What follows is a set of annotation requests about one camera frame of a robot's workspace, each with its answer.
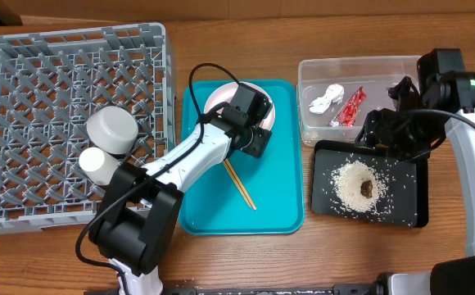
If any teal serving tray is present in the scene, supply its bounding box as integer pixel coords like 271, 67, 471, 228
179, 79, 305, 235

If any red snack wrapper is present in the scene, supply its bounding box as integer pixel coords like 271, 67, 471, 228
329, 86, 366, 127

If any wooden chopstick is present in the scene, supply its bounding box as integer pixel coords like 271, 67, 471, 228
223, 159, 251, 208
230, 162, 257, 211

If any large white plate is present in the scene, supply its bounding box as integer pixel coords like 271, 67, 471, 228
204, 82, 275, 130

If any grey bowl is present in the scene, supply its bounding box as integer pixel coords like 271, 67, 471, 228
86, 106, 138, 155

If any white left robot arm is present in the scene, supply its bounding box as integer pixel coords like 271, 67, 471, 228
80, 82, 275, 294

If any white rice pile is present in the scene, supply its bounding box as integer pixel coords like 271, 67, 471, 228
331, 160, 389, 213

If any white paper cup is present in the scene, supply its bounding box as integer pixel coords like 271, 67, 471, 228
79, 147, 120, 185

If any black tray bin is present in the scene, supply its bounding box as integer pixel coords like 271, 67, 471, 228
310, 140, 429, 228

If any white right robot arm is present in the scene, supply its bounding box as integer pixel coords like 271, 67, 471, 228
355, 48, 475, 295

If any grey dish rack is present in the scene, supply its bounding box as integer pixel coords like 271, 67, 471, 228
0, 23, 176, 234

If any brown food lump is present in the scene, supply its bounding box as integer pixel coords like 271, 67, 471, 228
360, 179, 373, 198

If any clear plastic bin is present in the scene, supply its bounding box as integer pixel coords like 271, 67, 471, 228
297, 56, 419, 146

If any white napkin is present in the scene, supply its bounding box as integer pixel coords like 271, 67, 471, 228
309, 84, 345, 115

